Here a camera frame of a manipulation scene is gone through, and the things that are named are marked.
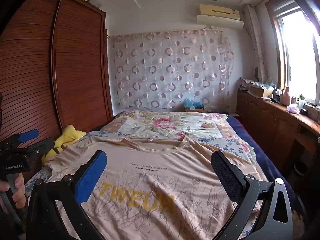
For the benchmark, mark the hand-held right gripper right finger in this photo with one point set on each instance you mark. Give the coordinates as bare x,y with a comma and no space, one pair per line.
226,177

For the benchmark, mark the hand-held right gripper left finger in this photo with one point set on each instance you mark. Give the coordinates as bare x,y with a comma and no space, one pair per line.
92,177

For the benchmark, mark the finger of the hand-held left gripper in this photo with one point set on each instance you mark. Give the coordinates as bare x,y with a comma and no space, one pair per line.
28,135
41,146

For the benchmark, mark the beige printed t-shirt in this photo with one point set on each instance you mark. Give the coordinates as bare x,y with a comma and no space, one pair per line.
160,190

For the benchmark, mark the person's left hand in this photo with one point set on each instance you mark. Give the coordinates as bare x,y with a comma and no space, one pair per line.
19,192

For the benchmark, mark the yellow plush toy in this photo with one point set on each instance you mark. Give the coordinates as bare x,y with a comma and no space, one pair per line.
68,133

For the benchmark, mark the blue floral bedspread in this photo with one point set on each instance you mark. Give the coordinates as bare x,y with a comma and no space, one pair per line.
225,145

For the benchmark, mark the navy bed sheet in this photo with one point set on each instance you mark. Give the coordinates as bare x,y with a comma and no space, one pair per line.
252,142

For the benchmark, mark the long wooden cabinet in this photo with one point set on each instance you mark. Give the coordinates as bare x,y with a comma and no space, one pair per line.
265,120

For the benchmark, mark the small cardboard box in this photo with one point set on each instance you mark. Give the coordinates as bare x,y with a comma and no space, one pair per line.
195,109

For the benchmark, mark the pink floral quilt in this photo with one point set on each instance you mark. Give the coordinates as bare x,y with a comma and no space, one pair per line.
170,125

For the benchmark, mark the wooden headboard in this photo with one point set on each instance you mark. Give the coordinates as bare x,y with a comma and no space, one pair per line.
75,67

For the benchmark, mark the open cardboard box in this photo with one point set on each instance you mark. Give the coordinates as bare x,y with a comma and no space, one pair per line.
261,90

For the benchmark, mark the stack of papers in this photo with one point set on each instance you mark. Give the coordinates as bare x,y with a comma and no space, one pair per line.
245,84

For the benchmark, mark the pale purple cap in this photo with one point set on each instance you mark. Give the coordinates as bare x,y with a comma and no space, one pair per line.
293,109

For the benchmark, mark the pink bottle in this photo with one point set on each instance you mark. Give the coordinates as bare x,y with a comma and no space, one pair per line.
285,97

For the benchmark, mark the green-lid bottle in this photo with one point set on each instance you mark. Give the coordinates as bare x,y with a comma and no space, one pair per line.
301,102

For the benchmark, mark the sheer circle-pattern curtain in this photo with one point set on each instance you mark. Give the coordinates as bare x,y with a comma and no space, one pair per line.
170,67

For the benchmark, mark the tied white window curtain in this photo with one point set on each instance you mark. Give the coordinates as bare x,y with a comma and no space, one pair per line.
256,42

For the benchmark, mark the bright window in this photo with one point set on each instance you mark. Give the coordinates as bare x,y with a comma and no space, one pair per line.
300,60

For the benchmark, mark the dark oval wall object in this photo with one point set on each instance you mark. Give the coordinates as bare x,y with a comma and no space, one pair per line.
257,73

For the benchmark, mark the wall air conditioner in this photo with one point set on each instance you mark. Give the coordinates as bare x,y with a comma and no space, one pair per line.
220,17

